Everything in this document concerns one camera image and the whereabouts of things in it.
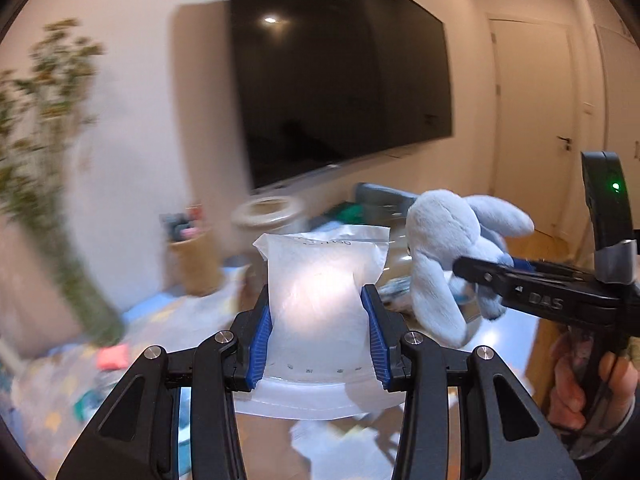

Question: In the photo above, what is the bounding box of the white plastic bag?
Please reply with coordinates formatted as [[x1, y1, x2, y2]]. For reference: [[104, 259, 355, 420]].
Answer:
[[234, 224, 406, 422]]

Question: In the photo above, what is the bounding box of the pink small block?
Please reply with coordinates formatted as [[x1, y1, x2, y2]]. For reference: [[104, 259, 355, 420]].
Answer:
[[97, 344, 129, 370]]

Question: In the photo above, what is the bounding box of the bunch of coloured pens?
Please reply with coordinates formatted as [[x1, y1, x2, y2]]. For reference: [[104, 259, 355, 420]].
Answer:
[[160, 203, 209, 243]]

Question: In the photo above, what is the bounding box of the black wall television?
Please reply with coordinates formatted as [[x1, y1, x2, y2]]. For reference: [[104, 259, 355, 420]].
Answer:
[[229, 0, 454, 192]]

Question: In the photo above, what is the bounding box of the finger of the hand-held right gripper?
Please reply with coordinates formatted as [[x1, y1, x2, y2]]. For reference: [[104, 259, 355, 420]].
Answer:
[[451, 255, 513, 292], [510, 258, 596, 281]]

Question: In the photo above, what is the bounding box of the green leafy plant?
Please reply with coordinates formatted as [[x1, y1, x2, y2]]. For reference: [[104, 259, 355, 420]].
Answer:
[[0, 19, 126, 348]]

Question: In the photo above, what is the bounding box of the grey plush toy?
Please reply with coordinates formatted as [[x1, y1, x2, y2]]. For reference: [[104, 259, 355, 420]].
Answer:
[[405, 189, 536, 347]]

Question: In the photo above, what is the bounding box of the person's right hand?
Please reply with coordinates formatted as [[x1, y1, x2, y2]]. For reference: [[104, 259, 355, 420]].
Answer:
[[548, 332, 640, 430]]

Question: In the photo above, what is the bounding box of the printed colourful mat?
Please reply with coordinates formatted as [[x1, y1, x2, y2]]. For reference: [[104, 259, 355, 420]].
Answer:
[[0, 260, 261, 480]]

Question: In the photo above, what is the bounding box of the white door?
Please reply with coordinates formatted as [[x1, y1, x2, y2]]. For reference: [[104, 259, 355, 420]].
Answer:
[[487, 16, 577, 242]]

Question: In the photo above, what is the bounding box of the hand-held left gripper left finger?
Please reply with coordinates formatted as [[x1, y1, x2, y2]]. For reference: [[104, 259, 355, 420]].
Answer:
[[56, 284, 274, 480]]

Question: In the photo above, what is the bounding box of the white paper sheet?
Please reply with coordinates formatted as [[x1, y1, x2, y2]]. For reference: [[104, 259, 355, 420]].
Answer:
[[289, 416, 397, 463]]

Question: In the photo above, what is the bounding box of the green packet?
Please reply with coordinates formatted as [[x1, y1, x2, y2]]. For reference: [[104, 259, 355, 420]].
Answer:
[[324, 203, 372, 224]]

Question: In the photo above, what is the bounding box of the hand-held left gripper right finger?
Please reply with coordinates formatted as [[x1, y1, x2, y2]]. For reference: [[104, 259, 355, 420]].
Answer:
[[360, 284, 583, 480]]

